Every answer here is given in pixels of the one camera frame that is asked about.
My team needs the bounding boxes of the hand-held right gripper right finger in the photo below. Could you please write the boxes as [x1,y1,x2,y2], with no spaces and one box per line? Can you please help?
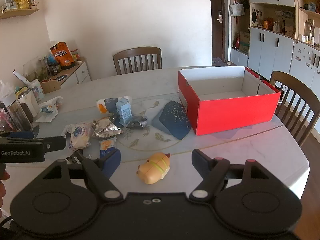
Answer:
[189,149,275,203]

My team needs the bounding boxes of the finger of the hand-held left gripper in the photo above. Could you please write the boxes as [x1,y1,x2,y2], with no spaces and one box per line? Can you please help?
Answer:
[0,131,34,139]
[42,136,67,153]

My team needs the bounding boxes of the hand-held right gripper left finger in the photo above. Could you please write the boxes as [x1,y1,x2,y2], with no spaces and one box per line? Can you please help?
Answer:
[37,149,125,203]

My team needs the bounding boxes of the yellow blue small packet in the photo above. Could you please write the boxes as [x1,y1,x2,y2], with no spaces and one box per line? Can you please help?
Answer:
[99,137,118,159]

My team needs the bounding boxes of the white round bread packet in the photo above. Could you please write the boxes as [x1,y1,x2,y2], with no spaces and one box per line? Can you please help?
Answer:
[62,121,97,152]

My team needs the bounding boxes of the silver foil snack packet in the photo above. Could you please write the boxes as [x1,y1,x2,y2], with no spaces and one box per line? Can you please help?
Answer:
[91,116,123,139]

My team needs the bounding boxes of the yellow capybara toy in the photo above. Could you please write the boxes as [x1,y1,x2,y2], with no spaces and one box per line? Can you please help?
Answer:
[136,152,172,185]

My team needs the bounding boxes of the dark foil packet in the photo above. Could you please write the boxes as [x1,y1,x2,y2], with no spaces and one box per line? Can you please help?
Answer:
[126,115,148,130]

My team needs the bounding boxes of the speckled blue fabric pad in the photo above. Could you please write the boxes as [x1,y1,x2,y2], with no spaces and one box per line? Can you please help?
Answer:
[159,100,192,140]

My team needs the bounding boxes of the light blue small carton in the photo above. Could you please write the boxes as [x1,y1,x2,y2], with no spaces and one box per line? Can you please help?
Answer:
[115,99,133,127]

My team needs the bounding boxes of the red cardboard box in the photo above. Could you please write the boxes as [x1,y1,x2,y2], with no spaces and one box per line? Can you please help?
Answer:
[178,66,282,136]

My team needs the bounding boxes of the clear bottle white cap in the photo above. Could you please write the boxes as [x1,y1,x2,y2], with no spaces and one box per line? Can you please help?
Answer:
[0,94,33,133]

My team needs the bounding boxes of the pink plastic wrapper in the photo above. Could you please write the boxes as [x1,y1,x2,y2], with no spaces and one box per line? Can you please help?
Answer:
[0,107,13,132]

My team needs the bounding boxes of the white tissue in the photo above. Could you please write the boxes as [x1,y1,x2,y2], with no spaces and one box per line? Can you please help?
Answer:
[35,111,58,123]

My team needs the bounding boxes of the crumpled white blue packet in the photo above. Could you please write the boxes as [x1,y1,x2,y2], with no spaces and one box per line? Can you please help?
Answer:
[39,96,63,114]

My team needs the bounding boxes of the white thermos jug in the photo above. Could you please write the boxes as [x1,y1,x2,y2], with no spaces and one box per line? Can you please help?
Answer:
[15,88,39,117]

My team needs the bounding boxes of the yellow edged tray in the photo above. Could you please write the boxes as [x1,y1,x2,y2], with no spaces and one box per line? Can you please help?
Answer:
[15,86,29,97]

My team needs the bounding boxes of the printed white cup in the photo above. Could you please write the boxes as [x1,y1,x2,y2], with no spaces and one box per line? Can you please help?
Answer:
[29,79,45,102]

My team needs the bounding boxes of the rolled white paper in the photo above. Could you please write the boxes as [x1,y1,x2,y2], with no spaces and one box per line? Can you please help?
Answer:
[12,70,32,84]

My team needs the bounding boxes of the white blue orange packet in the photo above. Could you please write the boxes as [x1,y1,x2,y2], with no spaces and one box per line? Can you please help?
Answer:
[96,96,133,115]

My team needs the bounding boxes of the clear glass tank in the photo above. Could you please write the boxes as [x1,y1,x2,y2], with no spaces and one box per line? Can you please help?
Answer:
[22,56,54,82]

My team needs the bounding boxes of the white sideboard wooden top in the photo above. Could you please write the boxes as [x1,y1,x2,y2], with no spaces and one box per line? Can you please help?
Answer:
[40,61,91,93]

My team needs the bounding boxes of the orange snack bag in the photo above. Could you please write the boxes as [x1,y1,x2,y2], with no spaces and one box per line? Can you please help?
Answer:
[50,42,75,70]

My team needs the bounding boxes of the wooden slat-back chair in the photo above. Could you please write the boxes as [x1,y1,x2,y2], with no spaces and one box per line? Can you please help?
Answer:
[112,46,162,75]
[269,70,320,147]

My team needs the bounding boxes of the cardboard storage box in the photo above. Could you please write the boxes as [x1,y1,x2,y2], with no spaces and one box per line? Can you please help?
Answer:
[239,31,250,53]

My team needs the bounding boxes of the grey hanging tote bag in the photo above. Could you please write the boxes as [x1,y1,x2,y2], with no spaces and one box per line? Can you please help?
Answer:
[229,0,245,17]

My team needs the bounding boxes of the dark brown door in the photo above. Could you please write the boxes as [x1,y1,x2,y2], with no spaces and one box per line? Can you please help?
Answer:
[208,0,227,63]

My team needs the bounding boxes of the tall glass jar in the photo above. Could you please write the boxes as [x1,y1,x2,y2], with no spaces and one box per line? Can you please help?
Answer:
[304,19,315,43]

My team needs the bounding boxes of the wooden wall shelf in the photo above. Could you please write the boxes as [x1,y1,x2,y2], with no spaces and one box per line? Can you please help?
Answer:
[0,7,40,20]

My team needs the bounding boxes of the white wooden wall cabinet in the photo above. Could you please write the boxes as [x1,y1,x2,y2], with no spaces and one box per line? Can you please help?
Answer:
[228,0,320,80]

